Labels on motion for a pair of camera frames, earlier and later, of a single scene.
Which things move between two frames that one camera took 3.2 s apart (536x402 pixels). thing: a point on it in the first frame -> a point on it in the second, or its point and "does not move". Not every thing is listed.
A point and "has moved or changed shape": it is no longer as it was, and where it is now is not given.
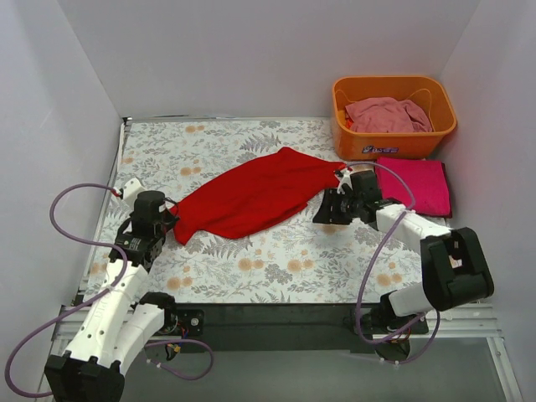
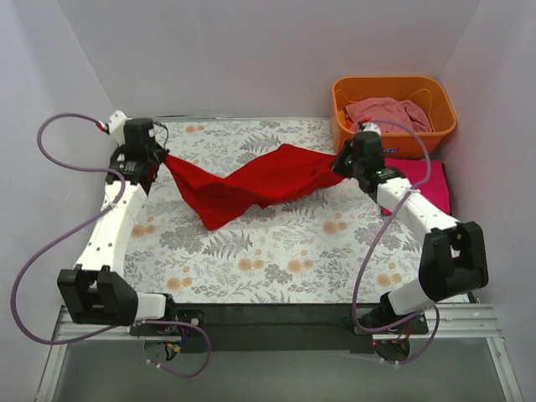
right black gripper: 328,207 -> 342,162
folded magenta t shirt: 426,178 does not move
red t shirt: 278,184 has moved or changed shape
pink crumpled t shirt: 386,115 does not move
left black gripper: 168,219 -> 155,157
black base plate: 290,328 does not move
